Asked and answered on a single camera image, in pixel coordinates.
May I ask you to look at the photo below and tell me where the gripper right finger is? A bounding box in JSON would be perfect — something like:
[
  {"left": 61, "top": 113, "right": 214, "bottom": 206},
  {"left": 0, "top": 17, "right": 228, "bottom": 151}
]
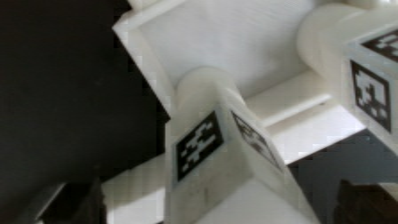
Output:
[{"left": 333, "top": 180, "right": 398, "bottom": 224}]

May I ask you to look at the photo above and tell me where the white U-shaped fence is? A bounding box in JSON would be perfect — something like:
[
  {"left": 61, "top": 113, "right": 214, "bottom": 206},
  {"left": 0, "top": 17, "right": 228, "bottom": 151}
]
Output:
[{"left": 102, "top": 155, "right": 166, "bottom": 224}]

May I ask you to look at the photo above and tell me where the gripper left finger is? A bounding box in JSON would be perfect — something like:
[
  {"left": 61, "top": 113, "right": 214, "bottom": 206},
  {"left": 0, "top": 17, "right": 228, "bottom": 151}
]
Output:
[{"left": 11, "top": 179, "right": 111, "bottom": 224}]

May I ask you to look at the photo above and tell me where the white chair leg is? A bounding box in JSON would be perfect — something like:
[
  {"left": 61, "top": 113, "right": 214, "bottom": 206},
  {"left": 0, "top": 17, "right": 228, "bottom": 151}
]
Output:
[
  {"left": 298, "top": 0, "right": 398, "bottom": 155},
  {"left": 164, "top": 67, "right": 321, "bottom": 224}
]

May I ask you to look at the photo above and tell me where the white chair seat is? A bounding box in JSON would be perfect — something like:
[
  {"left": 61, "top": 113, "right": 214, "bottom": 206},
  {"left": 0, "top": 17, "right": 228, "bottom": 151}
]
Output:
[{"left": 115, "top": 0, "right": 370, "bottom": 161}]

